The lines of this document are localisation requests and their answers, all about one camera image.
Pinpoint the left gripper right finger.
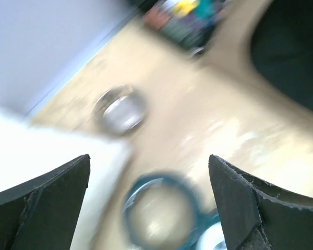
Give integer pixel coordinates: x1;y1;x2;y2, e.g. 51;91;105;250
208;155;313;250

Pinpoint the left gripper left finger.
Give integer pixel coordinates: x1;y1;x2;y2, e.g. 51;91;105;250
0;154;90;250

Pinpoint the white fluffy pillow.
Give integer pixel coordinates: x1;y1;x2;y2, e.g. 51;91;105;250
0;108;133;249

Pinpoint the tan fabric pet tent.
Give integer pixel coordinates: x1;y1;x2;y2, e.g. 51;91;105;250
203;1;313;113

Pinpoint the teal double pet bowl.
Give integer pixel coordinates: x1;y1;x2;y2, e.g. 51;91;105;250
122;172;227;249

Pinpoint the stainless steel bowl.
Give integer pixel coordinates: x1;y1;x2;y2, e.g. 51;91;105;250
93;84;148;136

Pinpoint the black poker chip case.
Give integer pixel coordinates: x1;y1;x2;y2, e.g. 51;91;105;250
143;1;230;57

